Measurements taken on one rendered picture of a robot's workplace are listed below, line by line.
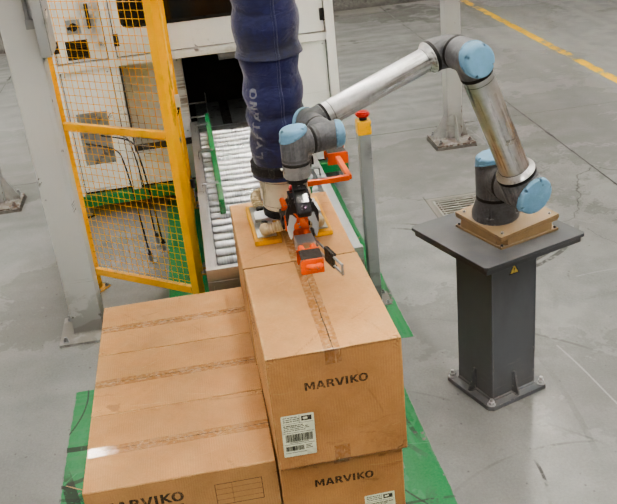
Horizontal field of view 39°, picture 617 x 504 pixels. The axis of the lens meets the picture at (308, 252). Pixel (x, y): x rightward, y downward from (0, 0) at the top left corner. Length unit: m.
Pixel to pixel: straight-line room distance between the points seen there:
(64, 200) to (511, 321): 2.22
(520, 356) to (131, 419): 1.69
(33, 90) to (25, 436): 1.58
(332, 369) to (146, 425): 0.77
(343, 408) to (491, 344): 1.22
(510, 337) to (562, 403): 0.37
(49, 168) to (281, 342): 2.14
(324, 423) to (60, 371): 2.14
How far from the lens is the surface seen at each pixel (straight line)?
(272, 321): 2.70
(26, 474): 3.93
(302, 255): 2.74
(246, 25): 3.02
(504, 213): 3.54
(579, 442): 3.72
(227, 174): 5.14
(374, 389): 2.63
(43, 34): 4.22
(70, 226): 4.53
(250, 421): 2.97
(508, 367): 3.86
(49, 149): 4.40
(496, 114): 3.15
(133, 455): 2.93
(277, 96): 3.08
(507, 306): 3.69
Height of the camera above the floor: 2.28
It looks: 26 degrees down
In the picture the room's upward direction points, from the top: 6 degrees counter-clockwise
